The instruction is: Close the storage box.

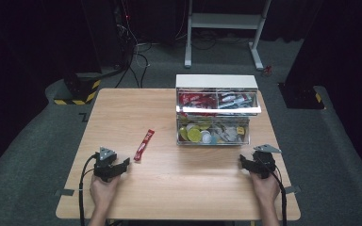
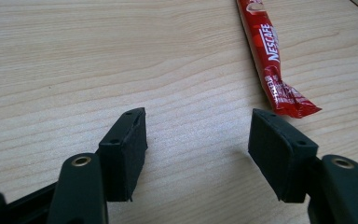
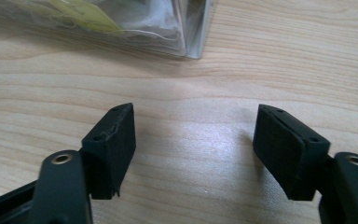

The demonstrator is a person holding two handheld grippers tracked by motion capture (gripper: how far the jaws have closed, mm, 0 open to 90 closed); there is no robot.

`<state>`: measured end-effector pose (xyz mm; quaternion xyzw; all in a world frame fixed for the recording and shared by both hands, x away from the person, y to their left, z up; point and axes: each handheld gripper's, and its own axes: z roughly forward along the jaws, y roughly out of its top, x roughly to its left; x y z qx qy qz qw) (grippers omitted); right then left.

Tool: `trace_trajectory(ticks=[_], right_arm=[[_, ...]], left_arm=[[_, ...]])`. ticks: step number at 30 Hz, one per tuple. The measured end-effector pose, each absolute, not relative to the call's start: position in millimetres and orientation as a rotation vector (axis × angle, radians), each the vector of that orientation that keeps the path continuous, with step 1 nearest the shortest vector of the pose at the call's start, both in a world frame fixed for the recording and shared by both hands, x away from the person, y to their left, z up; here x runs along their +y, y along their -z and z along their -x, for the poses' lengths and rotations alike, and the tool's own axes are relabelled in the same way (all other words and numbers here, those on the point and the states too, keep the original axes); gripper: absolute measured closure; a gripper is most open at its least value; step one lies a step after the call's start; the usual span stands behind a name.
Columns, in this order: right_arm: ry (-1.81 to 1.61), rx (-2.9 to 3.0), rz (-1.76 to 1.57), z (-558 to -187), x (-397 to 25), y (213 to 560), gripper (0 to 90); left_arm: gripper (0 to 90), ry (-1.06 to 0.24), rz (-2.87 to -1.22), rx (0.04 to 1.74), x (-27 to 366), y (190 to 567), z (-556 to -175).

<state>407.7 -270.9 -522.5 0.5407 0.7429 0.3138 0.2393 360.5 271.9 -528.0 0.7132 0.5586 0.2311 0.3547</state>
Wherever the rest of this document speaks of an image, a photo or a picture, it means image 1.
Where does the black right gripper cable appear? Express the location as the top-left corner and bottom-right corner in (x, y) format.
(261, 159), (288, 226)

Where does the red stick packet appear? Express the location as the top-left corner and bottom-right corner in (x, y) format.
(133, 128), (156, 163)

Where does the grey metal stand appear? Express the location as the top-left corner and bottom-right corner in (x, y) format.
(183, 0), (273, 72)

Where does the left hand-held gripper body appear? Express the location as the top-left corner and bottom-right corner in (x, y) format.
(92, 146), (121, 184)

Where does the black yellow striped stand base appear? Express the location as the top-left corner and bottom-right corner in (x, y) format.
(53, 73), (103, 106)

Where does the pile of coffee capsules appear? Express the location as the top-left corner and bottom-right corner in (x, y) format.
(178, 115), (249, 145)

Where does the person's left hand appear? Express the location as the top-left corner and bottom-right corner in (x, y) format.
(89, 173), (123, 212)

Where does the bundle of floor cables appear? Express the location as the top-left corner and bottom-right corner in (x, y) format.
(113, 0), (154, 89)

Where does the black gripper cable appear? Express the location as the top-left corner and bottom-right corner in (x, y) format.
(77, 153), (100, 226)
(261, 159), (288, 226)

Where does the grey tape tab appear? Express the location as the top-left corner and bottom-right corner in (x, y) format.
(284, 185), (303, 195)
(54, 188), (75, 198)

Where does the clear drawer with white handle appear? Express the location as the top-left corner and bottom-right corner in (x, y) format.
(174, 88), (262, 116)

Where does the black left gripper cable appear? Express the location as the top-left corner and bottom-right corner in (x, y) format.
(77, 153), (100, 226)

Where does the pile of mixed sachets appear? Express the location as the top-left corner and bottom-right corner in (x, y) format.
(217, 91), (258, 110)

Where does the clear drawer with capsules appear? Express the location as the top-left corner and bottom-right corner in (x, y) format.
(175, 113), (252, 147)

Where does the person's right hand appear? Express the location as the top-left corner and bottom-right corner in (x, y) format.
(250, 170), (282, 206)

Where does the white clear drawer organizer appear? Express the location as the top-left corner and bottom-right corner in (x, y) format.
(174, 73), (262, 147)

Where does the pile of red sachets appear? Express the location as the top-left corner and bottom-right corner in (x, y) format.
(178, 91), (218, 110)

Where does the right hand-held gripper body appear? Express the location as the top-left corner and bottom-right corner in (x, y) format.
(248, 143), (283, 180)

